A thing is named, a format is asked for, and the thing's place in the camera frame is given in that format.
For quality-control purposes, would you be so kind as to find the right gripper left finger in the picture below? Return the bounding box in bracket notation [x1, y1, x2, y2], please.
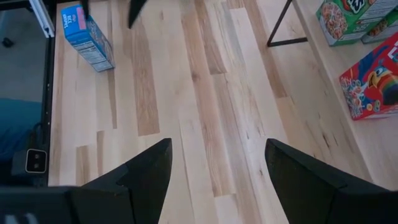
[0, 138, 174, 224]

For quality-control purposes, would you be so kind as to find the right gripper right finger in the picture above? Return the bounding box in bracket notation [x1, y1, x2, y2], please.
[264, 138, 398, 224]

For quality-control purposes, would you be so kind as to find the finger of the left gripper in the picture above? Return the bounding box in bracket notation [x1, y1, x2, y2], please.
[127, 0, 149, 29]
[80, 0, 91, 21]

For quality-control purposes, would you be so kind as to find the blue Rice Krispies cereal box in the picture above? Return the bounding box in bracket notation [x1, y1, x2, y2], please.
[60, 3, 116, 73]

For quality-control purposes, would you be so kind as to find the red Froot Loops cereal box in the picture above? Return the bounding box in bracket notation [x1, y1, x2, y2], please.
[338, 32, 398, 121]

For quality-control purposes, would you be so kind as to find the green Apple Jacks cereal box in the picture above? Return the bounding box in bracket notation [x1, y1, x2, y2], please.
[316, 0, 398, 47]
[361, 11, 398, 44]

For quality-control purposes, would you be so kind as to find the blue fabric seat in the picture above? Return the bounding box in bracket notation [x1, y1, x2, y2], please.
[0, 98, 44, 164]

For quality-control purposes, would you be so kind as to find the wooden shelf black metal frame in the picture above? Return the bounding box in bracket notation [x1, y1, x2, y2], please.
[266, 0, 398, 191]

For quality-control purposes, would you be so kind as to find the small black camera box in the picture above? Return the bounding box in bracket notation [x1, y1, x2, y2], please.
[11, 148, 48, 177]

